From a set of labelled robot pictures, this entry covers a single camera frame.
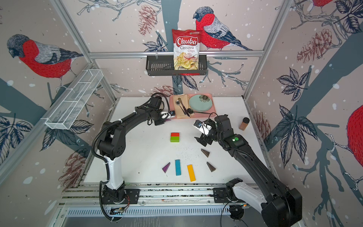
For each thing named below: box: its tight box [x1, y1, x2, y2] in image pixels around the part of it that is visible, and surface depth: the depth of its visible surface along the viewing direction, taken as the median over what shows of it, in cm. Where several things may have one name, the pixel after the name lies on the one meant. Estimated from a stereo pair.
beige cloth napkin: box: [172, 93, 191, 119], surface depth 120 cm
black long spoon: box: [187, 107, 214, 115], surface depth 113 cm
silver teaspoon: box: [175, 99, 187, 115], surface depth 119 cm
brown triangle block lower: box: [206, 161, 217, 173], surface depth 84 cm
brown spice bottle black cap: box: [239, 117, 251, 131], surface depth 97 cm
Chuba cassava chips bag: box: [172, 29, 201, 70], surface depth 87 cm
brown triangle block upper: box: [200, 148, 210, 158], surface depth 90 cm
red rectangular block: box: [170, 132, 181, 137], surface depth 99 cm
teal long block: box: [174, 159, 182, 176], surface depth 85 cm
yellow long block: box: [186, 164, 197, 182], surface depth 83 cm
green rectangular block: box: [170, 136, 181, 143], surface depth 97 cm
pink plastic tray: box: [169, 93, 217, 119], surface depth 118 cm
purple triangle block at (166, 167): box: [162, 161, 171, 174], surface depth 83 cm
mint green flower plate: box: [189, 94, 213, 112], surface depth 120 cm
